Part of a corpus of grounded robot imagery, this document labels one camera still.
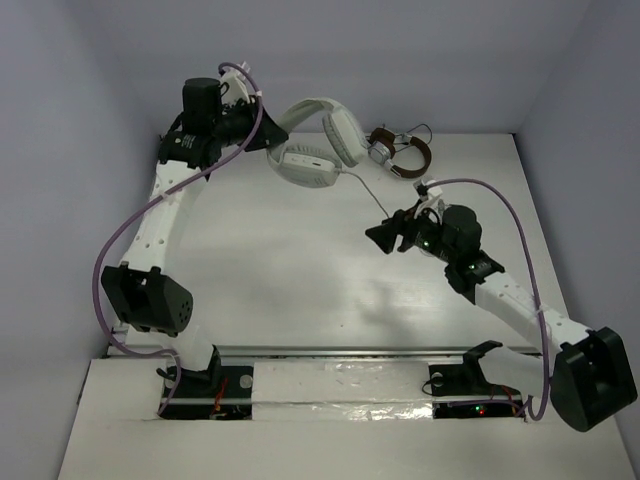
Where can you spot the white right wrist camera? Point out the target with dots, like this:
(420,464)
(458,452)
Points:
(430,196)

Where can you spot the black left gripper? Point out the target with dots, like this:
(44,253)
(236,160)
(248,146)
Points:
(255,126)

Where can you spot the white over-ear headphones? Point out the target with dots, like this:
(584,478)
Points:
(311,166)

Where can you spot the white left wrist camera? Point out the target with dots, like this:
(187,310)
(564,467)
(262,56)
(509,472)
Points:
(234,90)

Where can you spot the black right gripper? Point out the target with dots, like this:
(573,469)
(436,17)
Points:
(386,234)

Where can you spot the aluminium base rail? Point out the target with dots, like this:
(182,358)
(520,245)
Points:
(280,352)

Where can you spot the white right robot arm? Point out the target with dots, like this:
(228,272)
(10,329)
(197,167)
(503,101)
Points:
(582,373)

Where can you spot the brown silver headphones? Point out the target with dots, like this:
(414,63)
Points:
(385,146)

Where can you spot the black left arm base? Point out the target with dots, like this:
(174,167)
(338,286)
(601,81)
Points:
(220,392)

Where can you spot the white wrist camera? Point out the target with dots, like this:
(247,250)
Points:
(234,90)
(430,196)

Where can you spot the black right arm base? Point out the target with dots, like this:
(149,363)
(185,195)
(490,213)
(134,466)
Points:
(461,391)

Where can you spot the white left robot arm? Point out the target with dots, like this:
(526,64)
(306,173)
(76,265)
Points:
(141,289)

